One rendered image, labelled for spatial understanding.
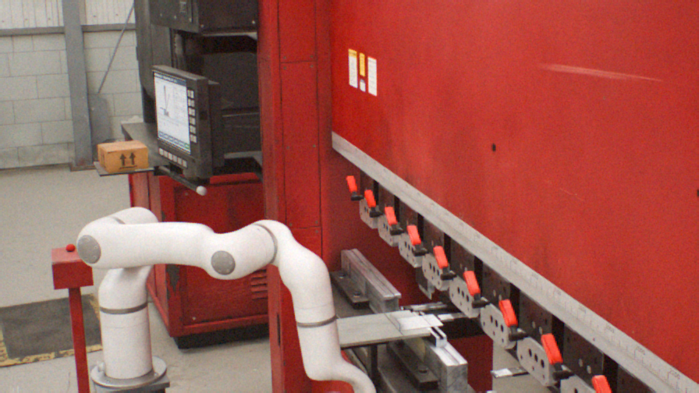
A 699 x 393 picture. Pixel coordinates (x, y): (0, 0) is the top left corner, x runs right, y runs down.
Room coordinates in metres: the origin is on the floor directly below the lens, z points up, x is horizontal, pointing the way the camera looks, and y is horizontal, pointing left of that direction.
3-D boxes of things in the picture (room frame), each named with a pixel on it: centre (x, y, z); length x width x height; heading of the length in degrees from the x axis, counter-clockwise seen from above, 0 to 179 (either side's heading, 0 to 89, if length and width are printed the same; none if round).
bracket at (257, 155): (3.88, 0.42, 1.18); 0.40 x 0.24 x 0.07; 16
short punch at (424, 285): (2.70, -0.20, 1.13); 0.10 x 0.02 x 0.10; 16
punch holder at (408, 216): (2.73, -0.19, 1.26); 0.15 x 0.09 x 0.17; 16
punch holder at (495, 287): (2.15, -0.35, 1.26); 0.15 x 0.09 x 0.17; 16
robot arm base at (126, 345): (2.38, 0.59, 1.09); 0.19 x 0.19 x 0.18
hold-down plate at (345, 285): (3.27, 0.02, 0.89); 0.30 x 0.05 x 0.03; 16
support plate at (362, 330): (2.66, -0.05, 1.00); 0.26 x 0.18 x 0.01; 106
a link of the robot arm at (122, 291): (2.41, 0.57, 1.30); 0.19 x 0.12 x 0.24; 152
